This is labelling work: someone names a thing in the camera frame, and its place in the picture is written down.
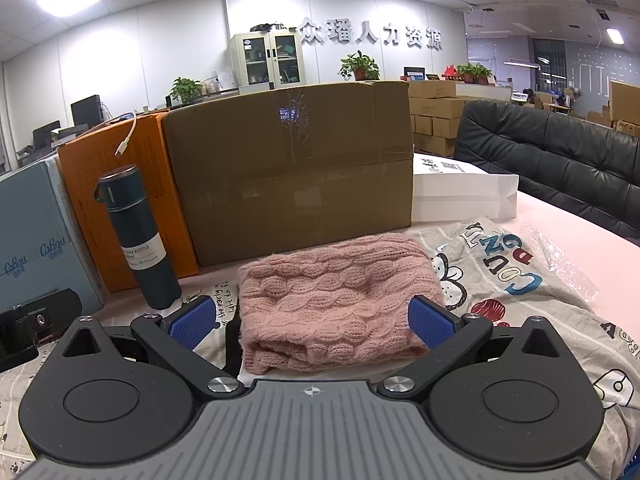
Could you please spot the blue-grey cardboard box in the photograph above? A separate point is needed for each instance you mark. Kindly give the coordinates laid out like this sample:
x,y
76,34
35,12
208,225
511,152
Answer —
x,y
35,220

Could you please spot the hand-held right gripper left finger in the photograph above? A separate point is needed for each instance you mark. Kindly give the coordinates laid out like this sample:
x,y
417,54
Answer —
x,y
192,321

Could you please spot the green potted plant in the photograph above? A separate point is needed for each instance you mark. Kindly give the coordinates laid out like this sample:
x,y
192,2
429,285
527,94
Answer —
x,y
475,72
359,66
186,90

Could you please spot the grey cartoon printed bedsheet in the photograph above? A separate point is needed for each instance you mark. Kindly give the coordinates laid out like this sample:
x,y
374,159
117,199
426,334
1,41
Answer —
x,y
505,285

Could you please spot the silver wall lettering sign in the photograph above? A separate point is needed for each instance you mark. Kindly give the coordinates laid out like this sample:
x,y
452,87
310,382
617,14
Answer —
x,y
370,36

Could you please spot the black computer monitor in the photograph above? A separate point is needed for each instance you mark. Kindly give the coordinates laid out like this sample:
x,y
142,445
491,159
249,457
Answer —
x,y
86,111
46,134

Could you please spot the clear plastic bag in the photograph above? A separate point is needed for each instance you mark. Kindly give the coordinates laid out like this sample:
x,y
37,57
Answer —
x,y
565,255

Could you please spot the black leather sofa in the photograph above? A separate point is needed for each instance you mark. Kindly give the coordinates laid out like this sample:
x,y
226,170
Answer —
x,y
550,155

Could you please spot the pile of cardboard cartons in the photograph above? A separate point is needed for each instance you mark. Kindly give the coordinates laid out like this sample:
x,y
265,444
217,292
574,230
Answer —
x,y
622,105

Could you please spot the beige glass-door cabinet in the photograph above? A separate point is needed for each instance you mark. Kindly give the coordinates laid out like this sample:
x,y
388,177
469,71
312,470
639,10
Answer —
x,y
267,57

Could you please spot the dark blue vacuum bottle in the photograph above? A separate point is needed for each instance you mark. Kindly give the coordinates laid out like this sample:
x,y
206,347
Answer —
x,y
142,250

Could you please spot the stack of brown cardboard boxes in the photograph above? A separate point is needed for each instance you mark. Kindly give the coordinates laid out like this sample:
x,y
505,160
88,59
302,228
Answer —
x,y
435,115

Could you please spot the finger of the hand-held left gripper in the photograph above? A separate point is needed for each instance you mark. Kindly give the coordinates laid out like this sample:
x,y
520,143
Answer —
x,y
47,322

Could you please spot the white flat box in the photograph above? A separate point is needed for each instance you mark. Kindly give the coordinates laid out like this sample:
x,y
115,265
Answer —
x,y
460,192

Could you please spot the small display screen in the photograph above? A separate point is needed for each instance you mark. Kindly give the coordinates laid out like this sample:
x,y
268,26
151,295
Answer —
x,y
414,74

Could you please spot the pink knitted sweater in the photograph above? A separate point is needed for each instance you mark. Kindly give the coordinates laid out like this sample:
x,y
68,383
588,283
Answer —
x,y
330,290

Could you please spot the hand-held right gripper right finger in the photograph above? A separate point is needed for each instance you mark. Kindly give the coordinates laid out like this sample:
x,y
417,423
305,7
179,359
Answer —
x,y
429,322

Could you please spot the orange cardboard box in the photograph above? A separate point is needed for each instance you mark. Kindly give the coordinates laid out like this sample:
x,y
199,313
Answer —
x,y
95,170

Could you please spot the large brown cardboard box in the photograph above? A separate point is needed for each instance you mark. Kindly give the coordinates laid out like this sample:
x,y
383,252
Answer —
x,y
290,170

